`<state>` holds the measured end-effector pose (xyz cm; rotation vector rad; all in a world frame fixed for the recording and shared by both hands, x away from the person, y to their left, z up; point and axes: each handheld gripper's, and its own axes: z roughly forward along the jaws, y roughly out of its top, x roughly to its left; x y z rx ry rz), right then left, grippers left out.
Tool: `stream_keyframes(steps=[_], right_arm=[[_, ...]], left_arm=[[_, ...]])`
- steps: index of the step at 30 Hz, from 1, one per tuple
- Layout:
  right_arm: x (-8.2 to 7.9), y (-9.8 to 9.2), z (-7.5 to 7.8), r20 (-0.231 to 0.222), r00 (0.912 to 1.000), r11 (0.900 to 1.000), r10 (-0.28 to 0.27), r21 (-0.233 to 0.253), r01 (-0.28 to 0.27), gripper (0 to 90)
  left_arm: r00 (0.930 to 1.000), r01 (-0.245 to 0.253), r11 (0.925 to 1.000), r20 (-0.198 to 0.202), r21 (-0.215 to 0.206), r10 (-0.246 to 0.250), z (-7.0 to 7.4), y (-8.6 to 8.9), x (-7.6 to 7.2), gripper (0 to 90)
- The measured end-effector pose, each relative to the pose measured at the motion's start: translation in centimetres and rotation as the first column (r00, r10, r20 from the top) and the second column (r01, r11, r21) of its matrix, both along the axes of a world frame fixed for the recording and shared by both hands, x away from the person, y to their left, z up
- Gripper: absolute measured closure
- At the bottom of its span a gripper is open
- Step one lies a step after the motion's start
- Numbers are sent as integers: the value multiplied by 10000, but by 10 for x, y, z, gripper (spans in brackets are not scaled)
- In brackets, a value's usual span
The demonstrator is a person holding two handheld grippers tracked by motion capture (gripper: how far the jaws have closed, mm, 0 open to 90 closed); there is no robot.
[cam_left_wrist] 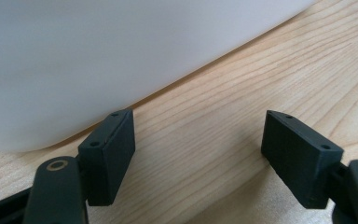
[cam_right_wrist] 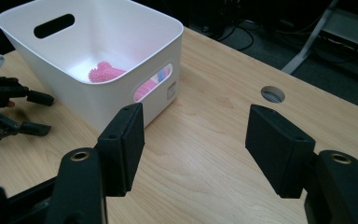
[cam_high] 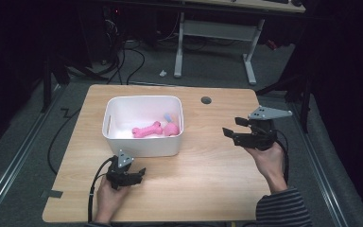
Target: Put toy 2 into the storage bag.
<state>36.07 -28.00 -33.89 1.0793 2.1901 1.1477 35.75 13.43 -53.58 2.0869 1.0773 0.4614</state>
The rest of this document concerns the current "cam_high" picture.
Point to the black keyboard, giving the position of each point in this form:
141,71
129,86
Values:
276,1

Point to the person's right hand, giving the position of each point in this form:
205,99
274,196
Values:
271,167

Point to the white-framed wooden desk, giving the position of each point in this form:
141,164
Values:
217,31

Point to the dark computer tower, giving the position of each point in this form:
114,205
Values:
102,31

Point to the metal floor rail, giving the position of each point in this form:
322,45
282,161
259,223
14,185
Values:
318,164
15,157

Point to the black computer mouse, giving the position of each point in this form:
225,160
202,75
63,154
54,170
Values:
297,3

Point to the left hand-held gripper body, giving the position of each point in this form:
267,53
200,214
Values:
118,176

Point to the person's left hand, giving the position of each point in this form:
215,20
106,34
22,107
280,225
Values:
108,201

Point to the black metal stand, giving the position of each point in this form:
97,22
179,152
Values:
304,97
46,85

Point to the white plastic bin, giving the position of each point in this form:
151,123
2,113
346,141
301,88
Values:
143,108

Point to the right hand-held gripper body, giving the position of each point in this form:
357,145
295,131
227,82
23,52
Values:
261,135

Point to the white scrap on floor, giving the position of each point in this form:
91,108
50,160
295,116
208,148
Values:
163,73

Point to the pink bone dog toy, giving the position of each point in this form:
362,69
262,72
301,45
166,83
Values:
146,130

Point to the small red object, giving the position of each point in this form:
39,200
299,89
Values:
271,44

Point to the grey tape piece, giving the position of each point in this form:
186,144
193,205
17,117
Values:
52,194

